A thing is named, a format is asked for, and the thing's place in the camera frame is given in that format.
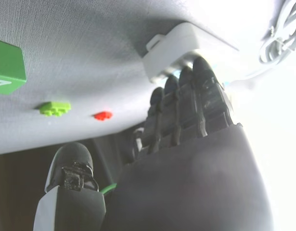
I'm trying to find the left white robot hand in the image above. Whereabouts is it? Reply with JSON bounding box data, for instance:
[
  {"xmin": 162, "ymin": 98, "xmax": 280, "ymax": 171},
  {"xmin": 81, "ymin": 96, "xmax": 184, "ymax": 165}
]
[{"xmin": 33, "ymin": 55, "xmax": 275, "ymax": 231}]

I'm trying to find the white power strip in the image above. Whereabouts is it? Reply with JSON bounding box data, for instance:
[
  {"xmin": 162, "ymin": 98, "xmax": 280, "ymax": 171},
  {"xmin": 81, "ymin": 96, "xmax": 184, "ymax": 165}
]
[{"xmin": 142, "ymin": 22, "xmax": 240, "ymax": 84}]

